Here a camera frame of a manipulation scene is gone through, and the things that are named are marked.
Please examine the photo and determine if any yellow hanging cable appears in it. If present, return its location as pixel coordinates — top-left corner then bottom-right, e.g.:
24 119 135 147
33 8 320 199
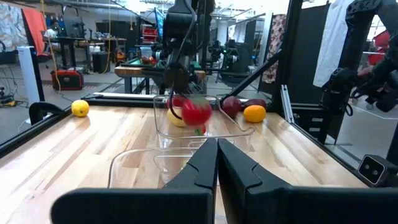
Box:
40 0 62 95
101 4 112 75

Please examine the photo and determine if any small black stereo camera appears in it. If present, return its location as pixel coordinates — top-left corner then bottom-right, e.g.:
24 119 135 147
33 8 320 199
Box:
356 154 391 187

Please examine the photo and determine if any white cloth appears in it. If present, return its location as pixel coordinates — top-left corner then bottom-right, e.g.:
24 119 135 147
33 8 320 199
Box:
312 0 348 88

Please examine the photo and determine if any black frame clamp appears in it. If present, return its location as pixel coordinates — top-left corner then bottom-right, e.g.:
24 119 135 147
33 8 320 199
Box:
28 101 66 126

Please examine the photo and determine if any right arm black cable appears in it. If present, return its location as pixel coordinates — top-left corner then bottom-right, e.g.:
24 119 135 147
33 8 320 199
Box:
167 88 185 121

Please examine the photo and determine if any pale yellow oval fruit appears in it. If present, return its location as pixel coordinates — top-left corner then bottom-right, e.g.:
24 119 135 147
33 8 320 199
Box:
167 107 187 128

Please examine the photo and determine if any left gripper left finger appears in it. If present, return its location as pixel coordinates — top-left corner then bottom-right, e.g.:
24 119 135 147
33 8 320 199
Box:
50 138 218 224

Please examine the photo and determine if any person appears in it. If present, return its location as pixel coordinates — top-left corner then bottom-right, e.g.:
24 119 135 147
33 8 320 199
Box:
43 19 65 47

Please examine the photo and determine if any pale patterned fabric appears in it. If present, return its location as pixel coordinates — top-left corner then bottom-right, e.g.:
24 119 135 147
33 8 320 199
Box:
0 2 28 52

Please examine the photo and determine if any bright yellow lemon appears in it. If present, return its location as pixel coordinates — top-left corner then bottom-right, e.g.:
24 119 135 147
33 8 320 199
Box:
70 99 90 118

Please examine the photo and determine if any white tower fan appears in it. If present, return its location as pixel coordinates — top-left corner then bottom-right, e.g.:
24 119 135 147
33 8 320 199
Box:
16 45 46 105

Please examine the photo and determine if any silver aluminium bar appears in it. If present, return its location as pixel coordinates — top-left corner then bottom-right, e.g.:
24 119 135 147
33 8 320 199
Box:
279 83 295 124

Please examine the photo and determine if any clear plastic bin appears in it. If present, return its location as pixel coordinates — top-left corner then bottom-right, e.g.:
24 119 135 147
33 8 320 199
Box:
107 139 240 189
152 94 256 149

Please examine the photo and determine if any red and black case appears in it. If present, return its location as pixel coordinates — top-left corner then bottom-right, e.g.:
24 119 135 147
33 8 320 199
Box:
50 68 85 91

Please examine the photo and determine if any wooden workbench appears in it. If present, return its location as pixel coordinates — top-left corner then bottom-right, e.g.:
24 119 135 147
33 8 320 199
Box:
114 60 208 94

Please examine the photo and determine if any dark red fruit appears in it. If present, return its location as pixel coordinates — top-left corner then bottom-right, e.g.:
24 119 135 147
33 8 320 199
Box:
242 98 267 110
221 95 243 119

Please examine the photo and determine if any black desk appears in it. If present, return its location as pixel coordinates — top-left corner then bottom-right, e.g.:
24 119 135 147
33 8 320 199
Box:
43 36 86 68

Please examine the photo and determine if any red floral fabric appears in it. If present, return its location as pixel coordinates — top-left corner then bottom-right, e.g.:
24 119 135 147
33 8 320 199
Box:
262 14 287 85

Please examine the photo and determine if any orange-yellow mango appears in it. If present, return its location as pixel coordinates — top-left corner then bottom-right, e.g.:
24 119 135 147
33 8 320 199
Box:
243 105 267 124

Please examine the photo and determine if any black bin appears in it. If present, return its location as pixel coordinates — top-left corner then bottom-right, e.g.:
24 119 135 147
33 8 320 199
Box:
92 51 112 74

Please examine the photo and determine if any orange fabric panel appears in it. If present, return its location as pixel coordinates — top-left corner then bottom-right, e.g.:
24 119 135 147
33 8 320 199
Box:
21 7 47 57

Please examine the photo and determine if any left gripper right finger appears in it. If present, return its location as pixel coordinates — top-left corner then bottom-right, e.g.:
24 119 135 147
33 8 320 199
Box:
217 138 398 224

